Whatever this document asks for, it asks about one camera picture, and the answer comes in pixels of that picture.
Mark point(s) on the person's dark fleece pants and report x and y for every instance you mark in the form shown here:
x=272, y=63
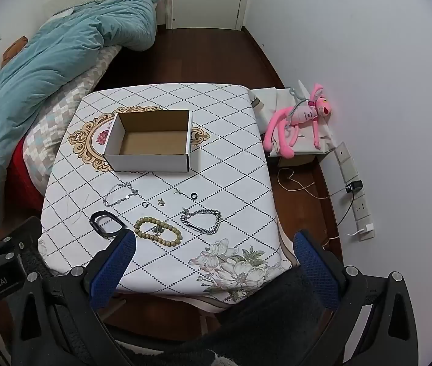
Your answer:
x=261, y=312

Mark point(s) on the black plug charger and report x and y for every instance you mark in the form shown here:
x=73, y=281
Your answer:
x=355, y=186

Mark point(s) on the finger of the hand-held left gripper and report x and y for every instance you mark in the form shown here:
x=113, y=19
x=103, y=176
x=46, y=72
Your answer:
x=18, y=236

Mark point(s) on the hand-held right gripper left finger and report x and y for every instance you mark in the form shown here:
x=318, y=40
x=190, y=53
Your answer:
x=113, y=267

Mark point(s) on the white plug charger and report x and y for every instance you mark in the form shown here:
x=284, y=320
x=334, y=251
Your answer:
x=368, y=228

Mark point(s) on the white cardboard box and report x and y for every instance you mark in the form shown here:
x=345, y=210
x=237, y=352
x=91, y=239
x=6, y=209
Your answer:
x=147, y=161

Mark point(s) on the pink plush toy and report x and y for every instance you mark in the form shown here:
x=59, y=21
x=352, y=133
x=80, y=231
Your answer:
x=303, y=116

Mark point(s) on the light blue quilt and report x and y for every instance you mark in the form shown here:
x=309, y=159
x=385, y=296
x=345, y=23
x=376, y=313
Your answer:
x=48, y=68

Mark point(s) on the grey clothes hanger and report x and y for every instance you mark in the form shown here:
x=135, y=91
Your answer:
x=300, y=103

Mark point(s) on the white folded cloth bag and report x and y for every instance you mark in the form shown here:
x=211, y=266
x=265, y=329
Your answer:
x=267, y=99

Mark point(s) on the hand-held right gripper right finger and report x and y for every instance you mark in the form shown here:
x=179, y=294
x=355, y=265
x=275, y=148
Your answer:
x=315, y=270

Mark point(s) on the red bed skirt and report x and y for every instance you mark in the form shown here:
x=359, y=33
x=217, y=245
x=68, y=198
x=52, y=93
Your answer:
x=21, y=183

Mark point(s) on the diamond pattern floral tablecloth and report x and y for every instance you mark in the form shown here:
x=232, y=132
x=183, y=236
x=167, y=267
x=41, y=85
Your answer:
x=219, y=152

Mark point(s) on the checkered bed sheet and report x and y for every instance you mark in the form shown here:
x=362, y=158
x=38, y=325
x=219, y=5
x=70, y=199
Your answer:
x=56, y=122

